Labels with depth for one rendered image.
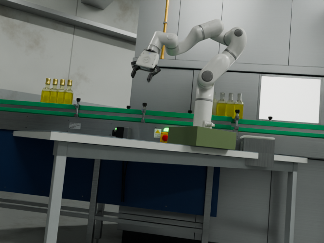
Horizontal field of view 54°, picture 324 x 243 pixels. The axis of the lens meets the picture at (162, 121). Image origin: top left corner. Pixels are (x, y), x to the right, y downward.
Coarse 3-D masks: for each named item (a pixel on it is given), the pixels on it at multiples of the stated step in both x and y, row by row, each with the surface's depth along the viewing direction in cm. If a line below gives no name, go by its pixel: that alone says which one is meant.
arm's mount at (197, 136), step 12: (168, 132) 170; (180, 132) 160; (192, 132) 152; (204, 132) 151; (216, 132) 155; (228, 132) 159; (192, 144) 150; (204, 144) 151; (216, 144) 155; (228, 144) 159
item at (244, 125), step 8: (232, 120) 210; (240, 120) 209; (248, 120) 208; (232, 128) 209; (240, 128) 209; (248, 128) 208; (256, 128) 207; (264, 128) 207; (272, 128) 206; (280, 128) 205; (288, 128) 205; (296, 128) 204; (304, 128) 203; (312, 128) 202; (320, 128) 202; (312, 136) 202; (320, 136) 201
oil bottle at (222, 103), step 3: (222, 99) 215; (219, 102) 214; (222, 102) 213; (225, 102) 213; (219, 105) 214; (222, 105) 213; (225, 105) 213; (219, 108) 213; (222, 108) 213; (225, 108) 213; (219, 111) 213; (222, 111) 213; (225, 111) 213; (216, 114) 215; (219, 114) 213; (222, 114) 213
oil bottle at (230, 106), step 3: (228, 102) 213; (231, 102) 213; (234, 102) 213; (228, 105) 213; (231, 105) 212; (234, 105) 212; (228, 108) 212; (231, 108) 212; (228, 111) 212; (231, 111) 212; (225, 114) 214; (228, 114) 212; (231, 114) 212
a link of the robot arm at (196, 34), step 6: (192, 30) 169; (198, 30) 167; (192, 36) 171; (198, 36) 167; (180, 42) 177; (186, 42) 175; (192, 42) 172; (180, 48) 175; (186, 48) 175; (168, 54) 175; (174, 54) 174
